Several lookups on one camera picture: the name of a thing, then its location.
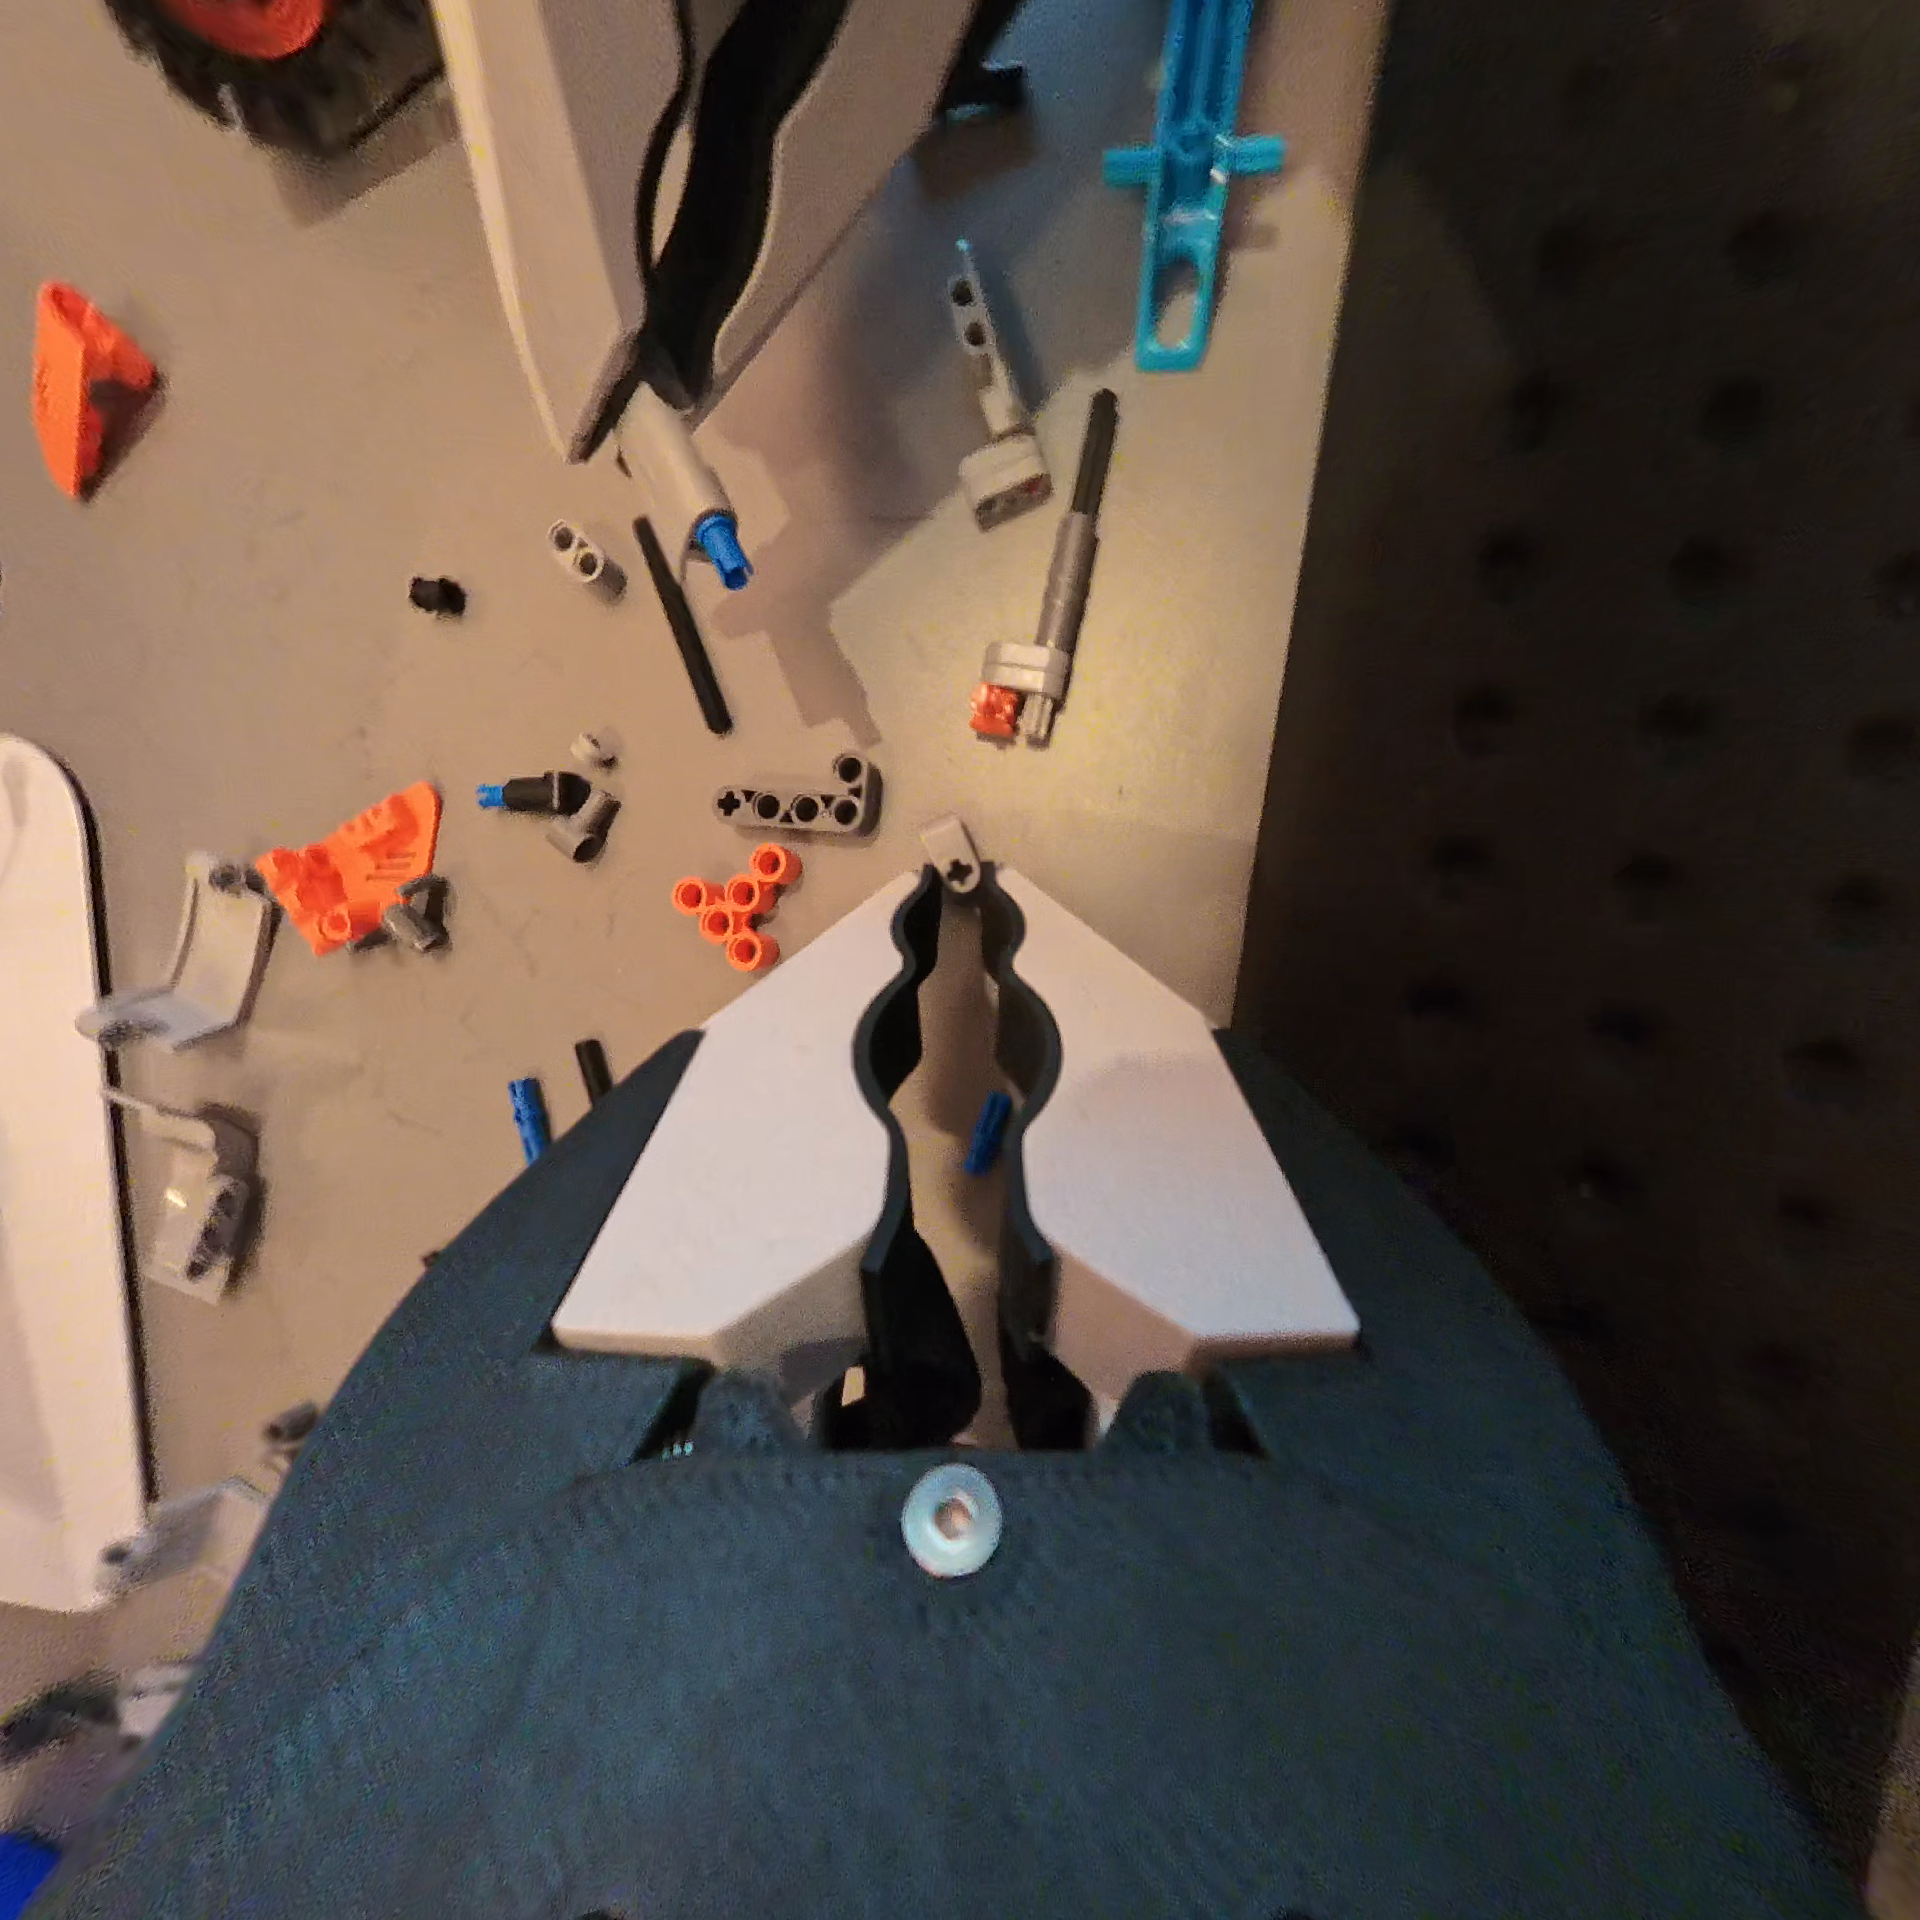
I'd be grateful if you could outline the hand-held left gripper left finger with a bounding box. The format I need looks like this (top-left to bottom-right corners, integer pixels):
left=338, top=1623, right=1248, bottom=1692
left=548, top=872, right=983, bottom=1449

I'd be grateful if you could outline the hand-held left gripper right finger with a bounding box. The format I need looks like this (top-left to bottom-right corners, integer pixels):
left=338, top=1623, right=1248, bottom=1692
left=980, top=867, right=1364, bottom=1452

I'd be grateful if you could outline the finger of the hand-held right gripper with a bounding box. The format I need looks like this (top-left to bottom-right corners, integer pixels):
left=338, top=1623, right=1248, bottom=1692
left=426, top=0, right=684, bottom=462
left=657, top=0, right=1040, bottom=418

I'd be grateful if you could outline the orange five-hole connector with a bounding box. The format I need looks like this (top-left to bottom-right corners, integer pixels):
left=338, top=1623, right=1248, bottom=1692
left=670, top=843, right=796, bottom=966

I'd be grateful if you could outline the tracked toy robot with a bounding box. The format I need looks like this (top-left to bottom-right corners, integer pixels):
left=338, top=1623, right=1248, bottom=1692
left=102, top=0, right=446, bottom=153

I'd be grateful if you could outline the light grey long block piece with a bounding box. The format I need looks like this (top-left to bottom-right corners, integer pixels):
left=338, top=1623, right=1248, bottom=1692
left=943, top=238, right=1048, bottom=532

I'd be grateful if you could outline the teal separator tool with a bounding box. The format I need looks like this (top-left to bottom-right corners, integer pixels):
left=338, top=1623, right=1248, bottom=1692
left=1101, top=0, right=1291, bottom=377

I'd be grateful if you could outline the grey L-shaped beam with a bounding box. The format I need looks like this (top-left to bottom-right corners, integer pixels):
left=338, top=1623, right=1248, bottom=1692
left=710, top=750, right=884, bottom=837

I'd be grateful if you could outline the dark grey pin connector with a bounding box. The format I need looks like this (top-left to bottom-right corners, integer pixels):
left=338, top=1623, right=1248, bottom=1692
left=349, top=877, right=454, bottom=958

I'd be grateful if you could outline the grey cylinder axle assembly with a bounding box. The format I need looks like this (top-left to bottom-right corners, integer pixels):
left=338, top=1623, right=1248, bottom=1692
left=971, top=389, right=1121, bottom=745

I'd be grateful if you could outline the long black axle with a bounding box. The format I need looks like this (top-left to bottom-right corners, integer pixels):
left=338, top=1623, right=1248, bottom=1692
left=631, top=517, right=734, bottom=738

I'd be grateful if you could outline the orange flat panel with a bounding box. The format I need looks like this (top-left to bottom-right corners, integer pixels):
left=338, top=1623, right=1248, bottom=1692
left=250, top=781, right=446, bottom=960

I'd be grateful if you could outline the grey curved panel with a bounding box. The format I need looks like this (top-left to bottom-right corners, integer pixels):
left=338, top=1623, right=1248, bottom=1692
left=102, top=1087, right=261, bottom=1300
left=94, top=1472, right=275, bottom=1602
left=74, top=848, right=282, bottom=1053

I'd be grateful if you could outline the orange wedge brick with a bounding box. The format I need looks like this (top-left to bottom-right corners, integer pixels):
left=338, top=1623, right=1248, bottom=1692
left=28, top=282, right=159, bottom=500

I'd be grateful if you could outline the black dimpled mat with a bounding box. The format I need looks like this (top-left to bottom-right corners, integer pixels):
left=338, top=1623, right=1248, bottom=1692
left=1226, top=0, right=1920, bottom=1920

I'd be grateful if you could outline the white stand base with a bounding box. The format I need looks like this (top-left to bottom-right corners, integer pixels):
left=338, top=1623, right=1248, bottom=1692
left=0, top=731, right=152, bottom=1612

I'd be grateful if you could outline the light grey angled panel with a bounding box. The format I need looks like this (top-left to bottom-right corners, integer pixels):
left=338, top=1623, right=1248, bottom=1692
left=110, top=1656, right=203, bottom=1752

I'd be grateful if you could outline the dark grey short beam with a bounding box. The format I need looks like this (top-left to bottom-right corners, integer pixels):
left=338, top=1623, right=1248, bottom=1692
left=0, top=1678, right=122, bottom=1769

